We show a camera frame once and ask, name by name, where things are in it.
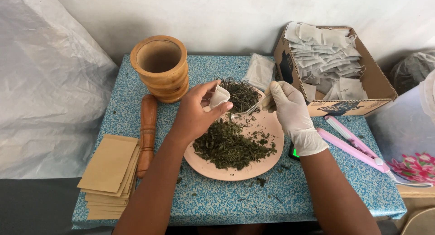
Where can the person's right hand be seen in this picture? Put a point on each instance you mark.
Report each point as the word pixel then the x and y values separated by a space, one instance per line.
pixel 294 116

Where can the wooden mortar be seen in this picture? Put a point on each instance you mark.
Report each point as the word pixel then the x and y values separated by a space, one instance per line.
pixel 163 75

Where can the white tea bag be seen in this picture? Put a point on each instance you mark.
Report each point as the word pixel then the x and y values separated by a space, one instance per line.
pixel 219 96

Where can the blue speckled tablecloth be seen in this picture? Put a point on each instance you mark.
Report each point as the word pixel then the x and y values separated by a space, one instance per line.
pixel 221 201

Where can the beige round object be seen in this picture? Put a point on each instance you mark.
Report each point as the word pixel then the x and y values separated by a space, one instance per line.
pixel 421 223

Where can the clear plastic fork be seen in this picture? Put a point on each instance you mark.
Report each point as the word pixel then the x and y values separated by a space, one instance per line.
pixel 250 109

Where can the stack of brown paper envelopes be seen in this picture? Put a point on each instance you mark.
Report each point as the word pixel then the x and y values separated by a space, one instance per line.
pixel 108 170

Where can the person's left hand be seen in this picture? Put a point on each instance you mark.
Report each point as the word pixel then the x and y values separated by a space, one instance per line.
pixel 190 116

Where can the large white woven sack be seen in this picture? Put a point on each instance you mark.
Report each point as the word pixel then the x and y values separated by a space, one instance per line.
pixel 44 92

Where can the heap of crushed dried leaves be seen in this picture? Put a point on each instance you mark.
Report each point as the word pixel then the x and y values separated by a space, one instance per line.
pixel 227 146

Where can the clear packet of filter bags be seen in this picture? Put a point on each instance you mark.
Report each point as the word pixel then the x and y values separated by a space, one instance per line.
pixel 260 70

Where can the heap of dried herb stems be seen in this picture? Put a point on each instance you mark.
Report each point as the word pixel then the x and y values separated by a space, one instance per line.
pixel 242 94

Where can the wooden pestle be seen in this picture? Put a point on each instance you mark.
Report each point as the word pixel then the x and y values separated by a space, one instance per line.
pixel 148 133

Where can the pile of filled tea bags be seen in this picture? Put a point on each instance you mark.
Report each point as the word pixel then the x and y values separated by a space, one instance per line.
pixel 323 58

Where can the dark plastic bag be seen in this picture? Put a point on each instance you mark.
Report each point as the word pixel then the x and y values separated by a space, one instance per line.
pixel 413 70

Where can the cardboard box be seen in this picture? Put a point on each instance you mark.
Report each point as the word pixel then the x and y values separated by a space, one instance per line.
pixel 373 82

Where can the wooden board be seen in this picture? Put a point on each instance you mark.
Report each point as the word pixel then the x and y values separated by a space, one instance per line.
pixel 416 191

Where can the white floral print bag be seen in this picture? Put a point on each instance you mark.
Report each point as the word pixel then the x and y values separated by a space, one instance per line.
pixel 404 140

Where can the pink round plate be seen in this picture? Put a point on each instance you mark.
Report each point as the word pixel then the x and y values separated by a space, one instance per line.
pixel 244 172

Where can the white plastic bag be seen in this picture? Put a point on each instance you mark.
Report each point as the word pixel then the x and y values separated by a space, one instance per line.
pixel 429 95

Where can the small black digital scale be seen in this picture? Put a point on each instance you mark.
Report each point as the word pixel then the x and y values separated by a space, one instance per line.
pixel 293 153

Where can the pink heat sealer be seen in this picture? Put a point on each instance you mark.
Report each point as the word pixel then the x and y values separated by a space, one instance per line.
pixel 353 148

